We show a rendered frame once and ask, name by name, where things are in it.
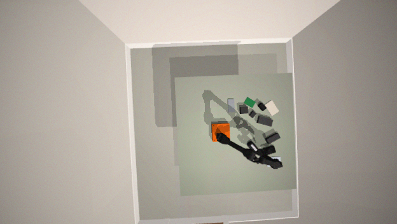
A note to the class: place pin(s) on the green flat panel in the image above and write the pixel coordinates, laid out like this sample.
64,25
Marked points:
250,102

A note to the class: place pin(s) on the dark grey switch panel with green rocker switches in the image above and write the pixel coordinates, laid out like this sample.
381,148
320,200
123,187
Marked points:
252,146

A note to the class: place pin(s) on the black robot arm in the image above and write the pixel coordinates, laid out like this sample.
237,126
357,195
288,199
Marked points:
249,153

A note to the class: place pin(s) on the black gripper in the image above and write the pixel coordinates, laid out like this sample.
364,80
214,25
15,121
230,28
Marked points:
266,150

